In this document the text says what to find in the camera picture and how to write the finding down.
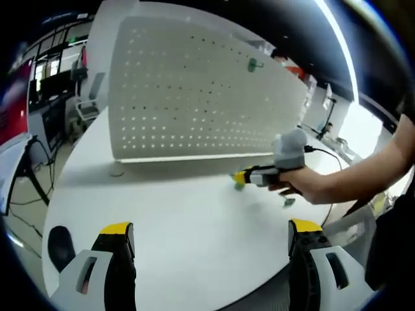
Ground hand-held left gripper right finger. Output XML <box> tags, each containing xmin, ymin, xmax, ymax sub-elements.
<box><xmin>287</xmin><ymin>218</ymin><xmax>376</xmax><ymax>311</ymax></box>

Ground person's dark clothing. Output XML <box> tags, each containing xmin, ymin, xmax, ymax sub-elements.
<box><xmin>363</xmin><ymin>181</ymin><xmax>415</xmax><ymax>292</ymax></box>

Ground white perforated mounting plate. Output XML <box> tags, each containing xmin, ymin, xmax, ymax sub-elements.
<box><xmin>108</xmin><ymin>16</ymin><xmax>309</xmax><ymax>178</ymax></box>

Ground person's right hand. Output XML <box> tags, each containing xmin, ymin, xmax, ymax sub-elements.
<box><xmin>268</xmin><ymin>166</ymin><xmax>329</xmax><ymax>206</ymax></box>

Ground grey office chair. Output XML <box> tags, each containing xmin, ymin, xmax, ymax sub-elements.
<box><xmin>75</xmin><ymin>72</ymin><xmax>106</xmax><ymax>121</ymax></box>

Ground clear plastic bin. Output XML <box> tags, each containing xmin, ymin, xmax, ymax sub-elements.
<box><xmin>323</xmin><ymin>201</ymin><xmax>379</xmax><ymax>257</ymax></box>

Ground ceiling light strip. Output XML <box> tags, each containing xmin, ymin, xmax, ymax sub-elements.
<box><xmin>314</xmin><ymin>0</ymin><xmax>360</xmax><ymax>102</ymax></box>

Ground black tripod stand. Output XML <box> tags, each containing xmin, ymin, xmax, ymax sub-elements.
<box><xmin>315</xmin><ymin>96</ymin><xmax>338</xmax><ymax>141</ymax></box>

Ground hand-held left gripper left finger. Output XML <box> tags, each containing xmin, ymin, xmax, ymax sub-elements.
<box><xmin>48</xmin><ymin>222</ymin><xmax>137</xmax><ymax>311</ymax></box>

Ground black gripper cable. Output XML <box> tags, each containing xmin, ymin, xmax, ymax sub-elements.
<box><xmin>303</xmin><ymin>146</ymin><xmax>345</xmax><ymax>225</ymax></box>

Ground dark round object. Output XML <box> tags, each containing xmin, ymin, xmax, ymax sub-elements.
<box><xmin>47</xmin><ymin>225</ymin><xmax>77</xmax><ymax>273</ymax></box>

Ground red display screen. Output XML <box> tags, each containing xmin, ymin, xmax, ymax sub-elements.
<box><xmin>0</xmin><ymin>56</ymin><xmax>35</xmax><ymax>147</ymax></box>

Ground green hook assembly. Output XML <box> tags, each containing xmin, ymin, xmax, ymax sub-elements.
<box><xmin>231</xmin><ymin>174</ymin><xmax>248</xmax><ymax>192</ymax></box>
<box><xmin>247</xmin><ymin>58</ymin><xmax>265</xmax><ymax>73</ymax></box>
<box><xmin>279</xmin><ymin>190</ymin><xmax>297</xmax><ymax>207</ymax></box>

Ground black desk monitors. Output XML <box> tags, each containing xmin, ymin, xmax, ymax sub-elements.
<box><xmin>28</xmin><ymin>69</ymin><xmax>74</xmax><ymax>105</ymax></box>

